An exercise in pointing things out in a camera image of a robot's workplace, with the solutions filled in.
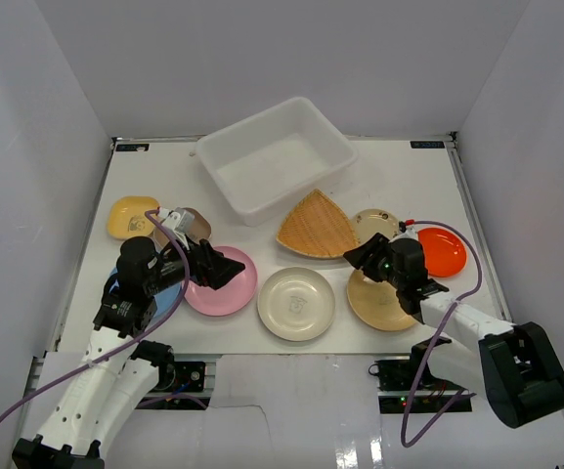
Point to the pink round plate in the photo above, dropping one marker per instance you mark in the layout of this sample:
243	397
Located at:
230	298

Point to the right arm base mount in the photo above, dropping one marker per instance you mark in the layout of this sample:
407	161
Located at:
395	377

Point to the small floral cream plate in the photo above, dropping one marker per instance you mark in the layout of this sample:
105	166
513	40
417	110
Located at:
369	222

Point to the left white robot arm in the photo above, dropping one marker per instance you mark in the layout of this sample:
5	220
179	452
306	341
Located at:
119	364

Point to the blue round plate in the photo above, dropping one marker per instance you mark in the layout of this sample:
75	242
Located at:
163	299

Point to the tan round plate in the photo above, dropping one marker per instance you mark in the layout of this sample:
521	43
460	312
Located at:
376	304

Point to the white plastic bin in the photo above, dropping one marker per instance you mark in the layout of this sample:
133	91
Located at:
269	160

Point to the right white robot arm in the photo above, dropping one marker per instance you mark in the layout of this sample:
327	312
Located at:
512	366

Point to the brown square plate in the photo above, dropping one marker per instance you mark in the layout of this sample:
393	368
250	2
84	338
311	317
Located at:
198	229

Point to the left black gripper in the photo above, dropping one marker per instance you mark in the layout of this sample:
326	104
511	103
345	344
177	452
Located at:
201	264

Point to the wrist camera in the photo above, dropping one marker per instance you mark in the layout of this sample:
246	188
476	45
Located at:
176	224
407	230

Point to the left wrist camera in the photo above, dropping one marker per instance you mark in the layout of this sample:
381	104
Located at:
176	224

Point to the orange round plate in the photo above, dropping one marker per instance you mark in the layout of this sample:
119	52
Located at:
445	254

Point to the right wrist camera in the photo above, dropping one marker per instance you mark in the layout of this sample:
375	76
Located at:
407	230

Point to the cream round plate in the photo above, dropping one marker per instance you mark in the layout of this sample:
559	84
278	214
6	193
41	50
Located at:
296	304

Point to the woven bamboo fan tray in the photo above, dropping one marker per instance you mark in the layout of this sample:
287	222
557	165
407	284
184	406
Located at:
316	227

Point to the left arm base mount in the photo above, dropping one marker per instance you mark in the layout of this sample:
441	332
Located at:
181	386

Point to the yellow square plate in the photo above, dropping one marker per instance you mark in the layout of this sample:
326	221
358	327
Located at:
127	217

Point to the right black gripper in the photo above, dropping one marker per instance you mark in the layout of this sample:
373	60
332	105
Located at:
377	245

